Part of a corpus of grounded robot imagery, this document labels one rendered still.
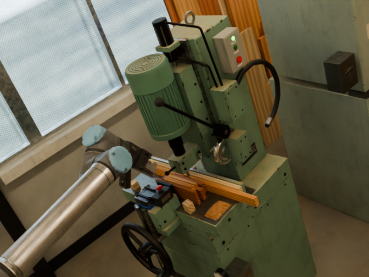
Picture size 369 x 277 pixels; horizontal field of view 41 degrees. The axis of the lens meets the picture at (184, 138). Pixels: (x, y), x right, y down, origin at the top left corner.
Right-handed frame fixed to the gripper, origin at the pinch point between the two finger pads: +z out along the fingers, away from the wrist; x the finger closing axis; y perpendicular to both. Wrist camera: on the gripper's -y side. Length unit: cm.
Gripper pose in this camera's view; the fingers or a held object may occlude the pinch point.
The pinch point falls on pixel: (152, 177)
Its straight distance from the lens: 201.2
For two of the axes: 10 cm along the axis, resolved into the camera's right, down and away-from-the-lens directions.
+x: -7.0, -1.7, 6.9
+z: 5.9, 4.2, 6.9
